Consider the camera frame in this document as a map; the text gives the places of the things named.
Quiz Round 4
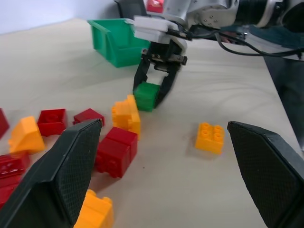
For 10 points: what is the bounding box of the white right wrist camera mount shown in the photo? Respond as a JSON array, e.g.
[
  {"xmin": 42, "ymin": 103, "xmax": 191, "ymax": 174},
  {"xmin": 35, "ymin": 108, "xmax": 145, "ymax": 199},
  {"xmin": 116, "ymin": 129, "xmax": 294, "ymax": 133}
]
[{"xmin": 133, "ymin": 15, "xmax": 189, "ymax": 57}]

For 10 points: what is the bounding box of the dark teal cloth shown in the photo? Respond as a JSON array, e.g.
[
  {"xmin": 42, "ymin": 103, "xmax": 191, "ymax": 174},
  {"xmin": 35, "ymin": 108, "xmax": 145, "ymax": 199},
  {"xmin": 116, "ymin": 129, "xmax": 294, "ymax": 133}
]
[{"xmin": 247, "ymin": 25, "xmax": 304, "ymax": 52}]

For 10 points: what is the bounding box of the green toy block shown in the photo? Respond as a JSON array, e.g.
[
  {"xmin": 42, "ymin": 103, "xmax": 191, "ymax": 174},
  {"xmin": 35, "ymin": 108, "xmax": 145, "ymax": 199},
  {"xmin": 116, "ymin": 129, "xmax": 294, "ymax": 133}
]
[{"xmin": 133, "ymin": 82, "xmax": 160, "ymax": 112}]

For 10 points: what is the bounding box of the black object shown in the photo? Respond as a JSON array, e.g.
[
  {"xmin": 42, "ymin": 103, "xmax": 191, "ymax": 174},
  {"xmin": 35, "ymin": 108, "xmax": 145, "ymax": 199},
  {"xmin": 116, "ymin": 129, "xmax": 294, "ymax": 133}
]
[{"xmin": 114, "ymin": 0, "xmax": 149, "ymax": 19}]

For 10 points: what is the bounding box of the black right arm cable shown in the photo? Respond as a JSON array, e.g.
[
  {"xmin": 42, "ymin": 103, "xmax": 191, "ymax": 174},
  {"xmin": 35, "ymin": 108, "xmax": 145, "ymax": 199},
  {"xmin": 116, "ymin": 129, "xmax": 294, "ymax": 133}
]
[{"xmin": 166, "ymin": 25, "xmax": 304, "ymax": 59}]

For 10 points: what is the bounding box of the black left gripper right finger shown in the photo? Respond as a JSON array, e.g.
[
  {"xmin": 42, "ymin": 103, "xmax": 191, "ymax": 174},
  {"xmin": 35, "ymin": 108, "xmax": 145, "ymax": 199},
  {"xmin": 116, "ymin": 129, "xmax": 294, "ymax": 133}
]
[{"xmin": 227, "ymin": 121, "xmax": 304, "ymax": 228}]

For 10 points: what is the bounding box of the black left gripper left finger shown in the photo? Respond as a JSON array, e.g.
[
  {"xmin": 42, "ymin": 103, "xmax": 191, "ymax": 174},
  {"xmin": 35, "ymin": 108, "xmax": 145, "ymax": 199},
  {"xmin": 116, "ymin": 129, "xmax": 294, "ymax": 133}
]
[{"xmin": 0, "ymin": 118, "xmax": 103, "ymax": 228}]

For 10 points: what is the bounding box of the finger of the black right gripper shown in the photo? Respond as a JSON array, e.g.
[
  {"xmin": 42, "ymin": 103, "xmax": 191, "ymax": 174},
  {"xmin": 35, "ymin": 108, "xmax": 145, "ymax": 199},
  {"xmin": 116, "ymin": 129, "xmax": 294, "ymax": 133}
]
[
  {"xmin": 154, "ymin": 66, "xmax": 181, "ymax": 109},
  {"xmin": 133, "ymin": 58, "xmax": 151, "ymax": 94}
]

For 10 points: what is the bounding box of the red toy block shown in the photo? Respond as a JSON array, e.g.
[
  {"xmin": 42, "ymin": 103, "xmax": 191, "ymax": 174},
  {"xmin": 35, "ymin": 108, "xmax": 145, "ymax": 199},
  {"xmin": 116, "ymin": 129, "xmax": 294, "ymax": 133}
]
[
  {"xmin": 0, "ymin": 175, "xmax": 24, "ymax": 209},
  {"xmin": 72, "ymin": 108, "xmax": 105, "ymax": 128},
  {"xmin": 94, "ymin": 126, "xmax": 139, "ymax": 178},
  {"xmin": 37, "ymin": 108, "xmax": 68, "ymax": 137},
  {"xmin": 0, "ymin": 152, "xmax": 31, "ymax": 181},
  {"xmin": 0, "ymin": 108, "xmax": 10, "ymax": 140}
]

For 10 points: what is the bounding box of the orange toy block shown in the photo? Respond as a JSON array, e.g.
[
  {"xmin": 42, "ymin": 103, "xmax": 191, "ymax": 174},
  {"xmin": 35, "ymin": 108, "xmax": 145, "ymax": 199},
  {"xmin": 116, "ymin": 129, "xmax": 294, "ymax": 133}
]
[
  {"xmin": 194, "ymin": 122, "xmax": 226, "ymax": 155},
  {"xmin": 8, "ymin": 115, "xmax": 46, "ymax": 154},
  {"xmin": 73, "ymin": 189, "xmax": 114, "ymax": 228},
  {"xmin": 111, "ymin": 94, "xmax": 141, "ymax": 135}
]

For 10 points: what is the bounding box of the green plastic bin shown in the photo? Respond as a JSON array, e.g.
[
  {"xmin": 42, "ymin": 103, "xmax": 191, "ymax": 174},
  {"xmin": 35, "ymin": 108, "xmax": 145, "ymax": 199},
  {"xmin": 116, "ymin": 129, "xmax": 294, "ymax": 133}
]
[{"xmin": 87, "ymin": 18, "xmax": 152, "ymax": 69}]

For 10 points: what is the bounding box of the red plastic object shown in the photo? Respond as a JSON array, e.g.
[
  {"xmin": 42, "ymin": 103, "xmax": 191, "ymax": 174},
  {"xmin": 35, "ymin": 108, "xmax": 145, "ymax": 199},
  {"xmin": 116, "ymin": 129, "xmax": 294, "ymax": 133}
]
[{"xmin": 146, "ymin": 0, "xmax": 165, "ymax": 14}]

